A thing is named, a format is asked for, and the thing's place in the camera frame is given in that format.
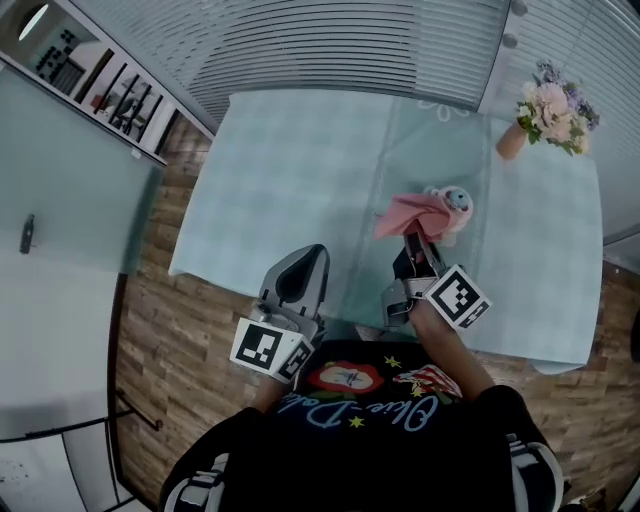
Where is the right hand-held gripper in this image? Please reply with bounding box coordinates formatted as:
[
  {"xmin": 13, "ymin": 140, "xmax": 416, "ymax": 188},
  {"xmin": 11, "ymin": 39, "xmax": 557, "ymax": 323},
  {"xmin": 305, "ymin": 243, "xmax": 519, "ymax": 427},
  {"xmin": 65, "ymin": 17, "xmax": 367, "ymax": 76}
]
[{"xmin": 380, "ymin": 230, "xmax": 493, "ymax": 332}]

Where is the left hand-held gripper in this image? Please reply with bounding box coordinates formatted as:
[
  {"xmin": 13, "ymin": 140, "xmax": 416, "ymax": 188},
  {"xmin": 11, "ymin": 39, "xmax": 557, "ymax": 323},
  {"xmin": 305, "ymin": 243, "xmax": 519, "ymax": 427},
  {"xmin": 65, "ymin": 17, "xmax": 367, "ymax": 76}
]
[{"xmin": 229, "ymin": 243, "xmax": 332, "ymax": 385}]

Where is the pink cloth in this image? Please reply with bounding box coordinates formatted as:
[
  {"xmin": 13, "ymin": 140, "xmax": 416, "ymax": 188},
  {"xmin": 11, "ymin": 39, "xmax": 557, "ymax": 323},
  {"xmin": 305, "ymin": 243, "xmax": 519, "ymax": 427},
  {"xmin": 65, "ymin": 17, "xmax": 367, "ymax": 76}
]
[{"xmin": 373, "ymin": 193, "xmax": 452, "ymax": 247}]

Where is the person's right forearm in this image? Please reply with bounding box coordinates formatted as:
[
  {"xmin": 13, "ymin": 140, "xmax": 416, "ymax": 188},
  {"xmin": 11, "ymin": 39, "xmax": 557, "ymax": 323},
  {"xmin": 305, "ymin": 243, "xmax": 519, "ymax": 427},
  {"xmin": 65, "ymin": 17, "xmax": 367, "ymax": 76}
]
[{"xmin": 409, "ymin": 299, "xmax": 497, "ymax": 402}]

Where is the person's left forearm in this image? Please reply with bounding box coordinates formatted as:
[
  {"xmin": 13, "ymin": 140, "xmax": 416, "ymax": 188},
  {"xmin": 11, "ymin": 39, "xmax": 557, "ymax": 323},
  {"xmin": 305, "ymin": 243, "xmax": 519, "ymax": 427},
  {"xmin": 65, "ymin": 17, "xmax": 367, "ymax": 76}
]
[{"xmin": 251, "ymin": 372, "xmax": 297, "ymax": 417}]

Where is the sheer embroidered table runner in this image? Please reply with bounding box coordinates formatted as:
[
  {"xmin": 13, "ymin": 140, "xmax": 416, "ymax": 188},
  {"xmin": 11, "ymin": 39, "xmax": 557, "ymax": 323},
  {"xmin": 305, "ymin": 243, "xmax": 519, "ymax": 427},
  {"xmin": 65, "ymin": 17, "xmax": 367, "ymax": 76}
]
[{"xmin": 344, "ymin": 97, "xmax": 494, "ymax": 326}]

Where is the pink vase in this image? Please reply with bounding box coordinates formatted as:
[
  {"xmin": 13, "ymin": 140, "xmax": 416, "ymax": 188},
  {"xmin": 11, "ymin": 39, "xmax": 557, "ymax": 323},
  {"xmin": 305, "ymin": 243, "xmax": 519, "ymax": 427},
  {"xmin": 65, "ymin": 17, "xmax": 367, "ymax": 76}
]
[{"xmin": 494, "ymin": 122, "xmax": 532, "ymax": 162}]

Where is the person's black printed shirt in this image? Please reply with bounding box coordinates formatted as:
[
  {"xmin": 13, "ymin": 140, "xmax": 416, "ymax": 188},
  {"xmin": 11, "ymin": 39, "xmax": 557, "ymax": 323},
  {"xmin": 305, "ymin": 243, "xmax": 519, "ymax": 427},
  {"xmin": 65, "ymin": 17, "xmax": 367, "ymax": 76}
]
[{"xmin": 159, "ymin": 339, "xmax": 567, "ymax": 512}]

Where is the pastel artificial flower bouquet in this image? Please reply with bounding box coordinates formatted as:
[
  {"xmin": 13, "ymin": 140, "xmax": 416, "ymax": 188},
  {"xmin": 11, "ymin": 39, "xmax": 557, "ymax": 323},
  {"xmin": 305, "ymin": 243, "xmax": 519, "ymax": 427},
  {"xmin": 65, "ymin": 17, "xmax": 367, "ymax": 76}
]
[{"xmin": 516, "ymin": 59, "xmax": 602, "ymax": 158}]

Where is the black metal railing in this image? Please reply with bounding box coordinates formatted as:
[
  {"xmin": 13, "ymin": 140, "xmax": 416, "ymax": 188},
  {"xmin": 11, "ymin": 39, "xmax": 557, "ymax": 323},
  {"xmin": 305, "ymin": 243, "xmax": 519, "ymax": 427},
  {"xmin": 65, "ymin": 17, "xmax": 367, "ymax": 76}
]
[{"xmin": 49, "ymin": 44, "xmax": 182, "ymax": 154}]

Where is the round white ceiling lamp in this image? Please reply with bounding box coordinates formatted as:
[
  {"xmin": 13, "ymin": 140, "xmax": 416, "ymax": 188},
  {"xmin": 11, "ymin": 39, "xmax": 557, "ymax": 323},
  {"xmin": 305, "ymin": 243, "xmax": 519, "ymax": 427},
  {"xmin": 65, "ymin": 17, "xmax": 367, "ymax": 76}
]
[{"xmin": 18, "ymin": 3, "xmax": 50, "ymax": 42}]

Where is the black door handle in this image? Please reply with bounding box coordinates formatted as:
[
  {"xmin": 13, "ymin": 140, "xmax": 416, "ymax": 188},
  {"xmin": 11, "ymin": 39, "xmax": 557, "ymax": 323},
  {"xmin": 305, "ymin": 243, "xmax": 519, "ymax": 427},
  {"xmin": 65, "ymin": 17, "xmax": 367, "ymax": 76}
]
[{"xmin": 18, "ymin": 213, "xmax": 38, "ymax": 256}]

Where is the black wall decoration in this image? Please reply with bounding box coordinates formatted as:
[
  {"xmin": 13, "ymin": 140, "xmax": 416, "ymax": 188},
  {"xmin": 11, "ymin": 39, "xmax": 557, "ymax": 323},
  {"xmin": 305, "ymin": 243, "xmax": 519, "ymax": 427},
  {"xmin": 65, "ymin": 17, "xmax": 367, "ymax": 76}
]
[{"xmin": 34, "ymin": 28, "xmax": 77, "ymax": 82}]

